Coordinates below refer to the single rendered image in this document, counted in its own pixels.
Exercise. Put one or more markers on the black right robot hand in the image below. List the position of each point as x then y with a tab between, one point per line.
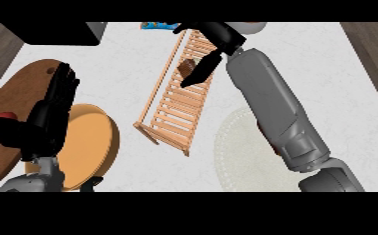
222	35

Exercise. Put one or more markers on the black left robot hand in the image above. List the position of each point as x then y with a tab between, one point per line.
47	125

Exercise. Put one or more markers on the brown cupcake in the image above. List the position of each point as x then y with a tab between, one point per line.
187	67

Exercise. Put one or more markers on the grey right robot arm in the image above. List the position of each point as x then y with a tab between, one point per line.
268	95

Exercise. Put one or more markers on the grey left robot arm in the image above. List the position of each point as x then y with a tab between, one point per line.
42	179

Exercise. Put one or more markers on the wooden tiered shelf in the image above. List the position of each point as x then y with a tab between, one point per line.
175	112

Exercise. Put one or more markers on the white round placemat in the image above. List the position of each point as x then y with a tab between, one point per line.
246	159

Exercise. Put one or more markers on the grey round bowl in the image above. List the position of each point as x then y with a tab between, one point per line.
249	27

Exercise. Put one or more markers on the red round fruit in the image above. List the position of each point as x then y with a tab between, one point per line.
7	116

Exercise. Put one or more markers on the orange round plate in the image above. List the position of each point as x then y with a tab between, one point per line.
91	142

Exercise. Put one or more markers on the brown wooden cutting board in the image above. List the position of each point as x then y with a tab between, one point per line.
23	85

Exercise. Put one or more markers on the blue packet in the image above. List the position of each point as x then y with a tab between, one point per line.
157	25

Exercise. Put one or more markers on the black appliance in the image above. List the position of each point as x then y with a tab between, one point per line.
57	33

